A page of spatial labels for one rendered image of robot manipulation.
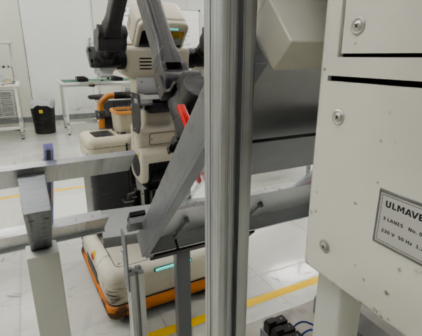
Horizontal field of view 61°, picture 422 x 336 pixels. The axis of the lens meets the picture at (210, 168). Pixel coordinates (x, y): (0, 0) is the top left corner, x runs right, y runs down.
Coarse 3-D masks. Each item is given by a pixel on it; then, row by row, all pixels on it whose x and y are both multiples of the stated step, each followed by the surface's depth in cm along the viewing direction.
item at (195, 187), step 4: (204, 176) 75; (204, 180) 77; (196, 184) 79; (200, 184) 78; (192, 188) 81; (196, 188) 80; (188, 192) 84; (192, 192) 82; (196, 192) 83; (188, 196) 84; (192, 196) 84; (184, 200) 87; (188, 200) 86; (184, 204) 88
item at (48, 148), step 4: (44, 144) 55; (48, 144) 55; (52, 144) 56; (44, 148) 55; (48, 148) 55; (52, 148) 55; (44, 152) 55; (48, 152) 56; (52, 152) 56; (44, 156) 57; (48, 156) 57; (52, 156) 57; (48, 184) 66; (52, 184) 67; (48, 188) 68; (52, 188) 69; (48, 192) 70; (52, 192) 70; (52, 196) 72; (52, 200) 74; (52, 204) 76; (52, 208) 78; (52, 212) 81; (52, 216) 83; (52, 220) 86; (52, 224) 89
